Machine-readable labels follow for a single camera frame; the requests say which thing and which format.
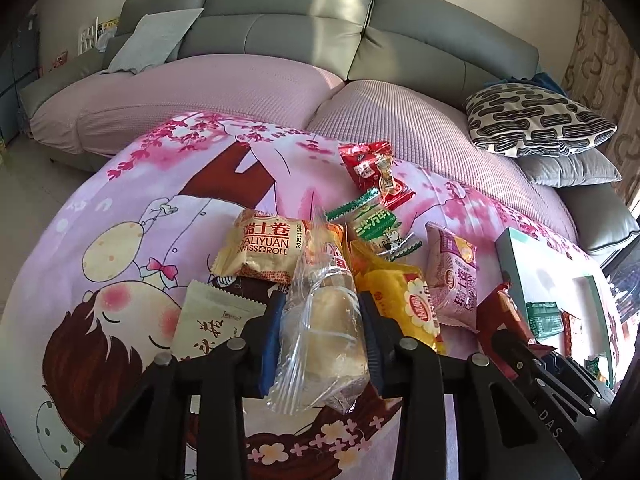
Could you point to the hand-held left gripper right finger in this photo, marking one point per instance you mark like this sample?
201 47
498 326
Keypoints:
372 350

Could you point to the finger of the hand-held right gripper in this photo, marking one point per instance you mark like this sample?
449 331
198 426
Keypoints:
575 380
515 357

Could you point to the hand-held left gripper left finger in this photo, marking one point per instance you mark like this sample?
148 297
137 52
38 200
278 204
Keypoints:
270 350

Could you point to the white and green corn packet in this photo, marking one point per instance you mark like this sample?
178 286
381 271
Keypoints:
595 362

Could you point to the red and white biscuit packet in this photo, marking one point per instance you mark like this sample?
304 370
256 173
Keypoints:
502 317

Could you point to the small green packet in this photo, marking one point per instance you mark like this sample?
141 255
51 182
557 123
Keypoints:
545 320

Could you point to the small red packet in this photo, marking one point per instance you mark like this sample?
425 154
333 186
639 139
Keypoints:
570 330

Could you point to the clear bread bag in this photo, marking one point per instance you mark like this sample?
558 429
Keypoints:
325 330

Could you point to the shallow teal cardboard box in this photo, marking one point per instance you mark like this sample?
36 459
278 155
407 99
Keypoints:
550 275

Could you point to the beige swiss roll packet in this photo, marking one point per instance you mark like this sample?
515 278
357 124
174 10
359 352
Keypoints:
260 250

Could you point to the red peanut packet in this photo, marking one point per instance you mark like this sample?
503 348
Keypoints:
362 162

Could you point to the yellow snack packet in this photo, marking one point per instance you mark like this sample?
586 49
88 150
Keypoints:
400 295

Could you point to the cream paper snack packet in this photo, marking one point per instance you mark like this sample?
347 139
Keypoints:
210 320

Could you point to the pink swiss roll packet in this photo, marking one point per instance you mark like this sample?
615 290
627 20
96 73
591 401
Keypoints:
452 270

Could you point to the green and white snack packet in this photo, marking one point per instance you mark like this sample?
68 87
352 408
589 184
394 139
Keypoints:
375 222

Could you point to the twisted orange candy wrapper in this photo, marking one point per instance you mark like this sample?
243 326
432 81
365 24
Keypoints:
392 187

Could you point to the grey pillow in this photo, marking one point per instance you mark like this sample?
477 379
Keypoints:
570 167

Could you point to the pink printed blanket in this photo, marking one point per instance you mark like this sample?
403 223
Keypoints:
100 200

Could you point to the black and white patterned pillow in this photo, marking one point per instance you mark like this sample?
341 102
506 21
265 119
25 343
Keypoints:
535 120

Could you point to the pink textured sofa cover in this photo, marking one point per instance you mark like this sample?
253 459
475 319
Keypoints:
200 85

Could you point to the blue cloth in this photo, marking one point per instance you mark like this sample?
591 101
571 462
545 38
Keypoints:
542 81

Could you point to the brown patterned curtain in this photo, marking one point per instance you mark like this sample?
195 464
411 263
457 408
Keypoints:
605 60

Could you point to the grey sofa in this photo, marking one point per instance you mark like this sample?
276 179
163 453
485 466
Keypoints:
280 30

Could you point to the light grey cushion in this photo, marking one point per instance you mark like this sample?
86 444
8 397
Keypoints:
150 40

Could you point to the white rack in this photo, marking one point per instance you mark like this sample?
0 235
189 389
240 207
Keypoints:
87 37

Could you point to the dark blue cabinet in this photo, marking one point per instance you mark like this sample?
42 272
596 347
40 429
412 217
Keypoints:
22 70

